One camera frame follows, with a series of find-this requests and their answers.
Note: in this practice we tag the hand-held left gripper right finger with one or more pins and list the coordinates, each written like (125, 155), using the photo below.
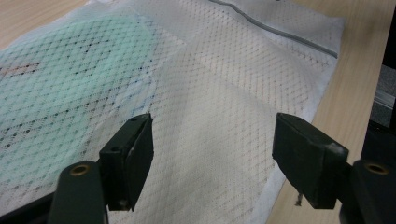
(308, 155)

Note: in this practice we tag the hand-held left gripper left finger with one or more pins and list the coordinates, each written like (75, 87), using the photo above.
(127, 161)

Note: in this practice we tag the white mesh laundry bag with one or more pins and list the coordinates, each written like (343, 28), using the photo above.
(218, 93)

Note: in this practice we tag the mint green garment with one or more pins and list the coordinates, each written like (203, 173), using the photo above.
(62, 87)

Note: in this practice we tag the metal floor rail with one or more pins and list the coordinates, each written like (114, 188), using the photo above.
(386, 100)

